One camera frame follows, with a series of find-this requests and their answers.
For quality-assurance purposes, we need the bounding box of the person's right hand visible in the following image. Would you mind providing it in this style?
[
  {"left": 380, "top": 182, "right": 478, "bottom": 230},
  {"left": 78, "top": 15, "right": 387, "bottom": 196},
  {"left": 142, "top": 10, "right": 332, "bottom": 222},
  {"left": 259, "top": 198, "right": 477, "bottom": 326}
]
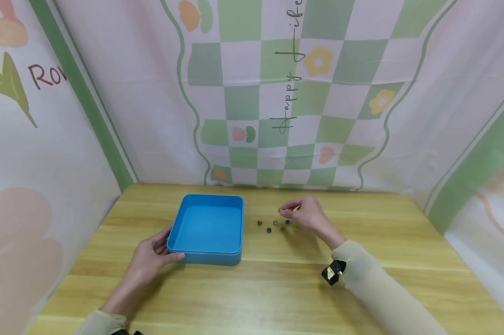
[{"left": 278, "top": 196, "right": 340, "bottom": 250}]

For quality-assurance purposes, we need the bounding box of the person's left hand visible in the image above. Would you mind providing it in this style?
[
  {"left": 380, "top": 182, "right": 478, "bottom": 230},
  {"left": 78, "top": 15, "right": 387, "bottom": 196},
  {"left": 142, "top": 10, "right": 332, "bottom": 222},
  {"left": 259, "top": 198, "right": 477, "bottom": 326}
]
[{"left": 122, "top": 225, "right": 186, "bottom": 293}]

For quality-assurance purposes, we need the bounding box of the blue square plastic tray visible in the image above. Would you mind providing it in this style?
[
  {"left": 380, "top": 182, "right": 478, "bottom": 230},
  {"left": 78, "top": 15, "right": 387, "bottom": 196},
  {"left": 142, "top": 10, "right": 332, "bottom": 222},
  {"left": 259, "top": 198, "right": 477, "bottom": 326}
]
[{"left": 166, "top": 193, "right": 245, "bottom": 267}]

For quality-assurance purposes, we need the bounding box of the person's left forearm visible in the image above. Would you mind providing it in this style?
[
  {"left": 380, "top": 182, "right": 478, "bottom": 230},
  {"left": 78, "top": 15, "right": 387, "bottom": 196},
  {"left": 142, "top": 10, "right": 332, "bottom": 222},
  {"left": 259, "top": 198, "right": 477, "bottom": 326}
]
[{"left": 75, "top": 278, "right": 146, "bottom": 335}]

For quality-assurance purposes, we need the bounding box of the person's right forearm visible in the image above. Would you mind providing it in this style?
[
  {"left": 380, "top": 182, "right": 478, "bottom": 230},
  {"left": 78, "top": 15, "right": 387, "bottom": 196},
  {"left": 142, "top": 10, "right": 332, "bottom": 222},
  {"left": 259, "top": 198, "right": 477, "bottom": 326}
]
[{"left": 330, "top": 238, "right": 450, "bottom": 335}]

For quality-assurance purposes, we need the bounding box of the group of glass marbles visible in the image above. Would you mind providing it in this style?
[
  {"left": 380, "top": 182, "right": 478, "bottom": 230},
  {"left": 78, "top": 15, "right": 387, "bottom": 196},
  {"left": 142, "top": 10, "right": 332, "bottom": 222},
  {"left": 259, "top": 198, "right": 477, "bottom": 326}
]
[{"left": 256, "top": 219, "right": 300, "bottom": 234}]

